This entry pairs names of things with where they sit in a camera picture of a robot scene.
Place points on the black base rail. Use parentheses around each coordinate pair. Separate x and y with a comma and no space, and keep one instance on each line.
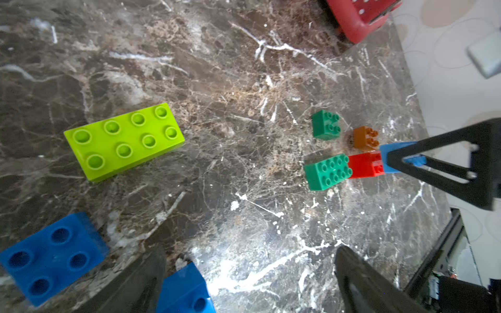
(449,280)

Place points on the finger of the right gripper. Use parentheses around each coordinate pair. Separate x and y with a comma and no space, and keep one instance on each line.
(479,183)

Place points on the lime green 2x4 lego brick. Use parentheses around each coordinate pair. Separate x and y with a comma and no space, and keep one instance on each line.
(108,147)

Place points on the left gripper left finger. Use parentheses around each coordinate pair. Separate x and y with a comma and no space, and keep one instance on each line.
(136,289)

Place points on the green 2x2 lego brick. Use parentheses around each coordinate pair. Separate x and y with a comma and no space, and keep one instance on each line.
(326,125)

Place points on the red polka dot toaster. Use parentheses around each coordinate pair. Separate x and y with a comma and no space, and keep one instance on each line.
(357,19)

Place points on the blue 2x2 lego brick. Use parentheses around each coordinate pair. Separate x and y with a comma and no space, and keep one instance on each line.
(185,291)
(52,259)

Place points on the red 2x2 lego brick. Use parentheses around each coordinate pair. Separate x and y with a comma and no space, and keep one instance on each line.
(366,165)

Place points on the orange 2x2 lego brick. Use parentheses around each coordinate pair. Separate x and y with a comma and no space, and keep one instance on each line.
(365,139)

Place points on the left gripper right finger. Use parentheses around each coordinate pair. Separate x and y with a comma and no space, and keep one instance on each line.
(364,289)

